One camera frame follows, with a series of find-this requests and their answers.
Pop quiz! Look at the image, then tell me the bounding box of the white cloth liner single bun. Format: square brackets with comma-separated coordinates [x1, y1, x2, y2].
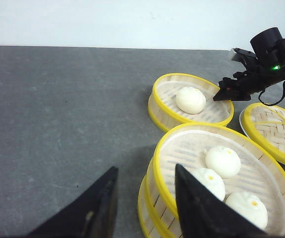
[157, 80, 230, 123]

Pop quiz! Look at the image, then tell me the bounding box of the white steamer cloth liner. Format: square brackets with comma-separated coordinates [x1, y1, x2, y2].
[158, 130, 285, 235]

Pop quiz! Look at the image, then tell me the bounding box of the bamboo steamer lid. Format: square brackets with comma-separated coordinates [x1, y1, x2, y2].
[239, 103, 285, 165]

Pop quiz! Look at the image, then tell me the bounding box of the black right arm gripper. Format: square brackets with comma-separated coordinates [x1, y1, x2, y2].
[213, 27, 285, 101]

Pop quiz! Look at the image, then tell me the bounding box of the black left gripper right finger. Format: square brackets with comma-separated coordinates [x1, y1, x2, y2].
[175, 164, 268, 238]

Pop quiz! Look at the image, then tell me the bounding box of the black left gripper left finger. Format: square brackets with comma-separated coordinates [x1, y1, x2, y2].
[27, 166, 118, 238]

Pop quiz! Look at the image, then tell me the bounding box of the front bamboo steamer drawer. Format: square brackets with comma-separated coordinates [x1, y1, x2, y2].
[137, 173, 182, 238]

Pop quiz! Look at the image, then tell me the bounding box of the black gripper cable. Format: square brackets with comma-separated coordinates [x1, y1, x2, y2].
[257, 74, 285, 106]

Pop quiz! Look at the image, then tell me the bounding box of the white bun dotted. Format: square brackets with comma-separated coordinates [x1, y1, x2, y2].
[191, 168, 226, 201]
[225, 191, 268, 230]

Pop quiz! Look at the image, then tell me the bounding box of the white bun middle dotted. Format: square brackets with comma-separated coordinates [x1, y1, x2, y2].
[191, 168, 226, 201]

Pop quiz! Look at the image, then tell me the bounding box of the white bun near dotted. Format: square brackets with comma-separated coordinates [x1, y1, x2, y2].
[225, 191, 268, 230]

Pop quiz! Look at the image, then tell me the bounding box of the white bun with dot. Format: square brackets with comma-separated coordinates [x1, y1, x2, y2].
[203, 145, 241, 179]

